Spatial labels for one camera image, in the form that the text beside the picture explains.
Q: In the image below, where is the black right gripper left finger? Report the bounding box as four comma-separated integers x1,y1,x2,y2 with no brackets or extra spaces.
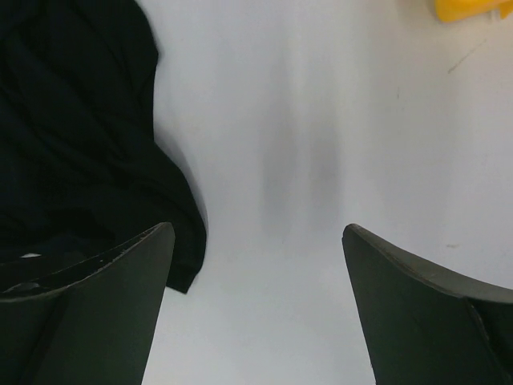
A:
1,223,175,384

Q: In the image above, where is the yellow plastic tray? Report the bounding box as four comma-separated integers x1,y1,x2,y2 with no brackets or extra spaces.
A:
434,0,512,22

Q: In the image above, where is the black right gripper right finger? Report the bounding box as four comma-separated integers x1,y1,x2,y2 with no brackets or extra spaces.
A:
342,224,512,385

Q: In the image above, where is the black t-shirt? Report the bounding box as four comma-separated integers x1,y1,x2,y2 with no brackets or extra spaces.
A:
1,1,206,293

